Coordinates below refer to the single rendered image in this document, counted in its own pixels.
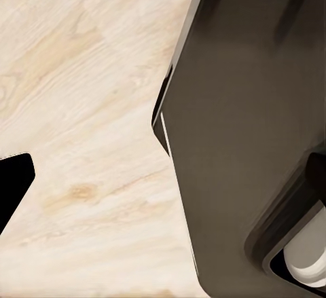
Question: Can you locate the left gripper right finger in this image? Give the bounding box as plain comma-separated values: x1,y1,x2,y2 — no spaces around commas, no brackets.
304,152,326,207

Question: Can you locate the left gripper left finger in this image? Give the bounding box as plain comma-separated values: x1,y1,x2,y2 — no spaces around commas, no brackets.
0,153,35,235

